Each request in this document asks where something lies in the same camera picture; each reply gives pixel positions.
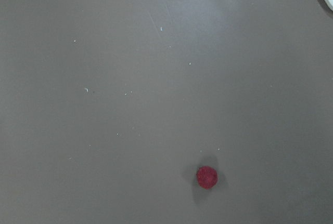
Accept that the red strawberry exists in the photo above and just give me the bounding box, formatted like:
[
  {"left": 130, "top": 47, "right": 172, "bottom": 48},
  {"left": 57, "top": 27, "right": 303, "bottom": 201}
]
[{"left": 196, "top": 166, "right": 218, "bottom": 190}]

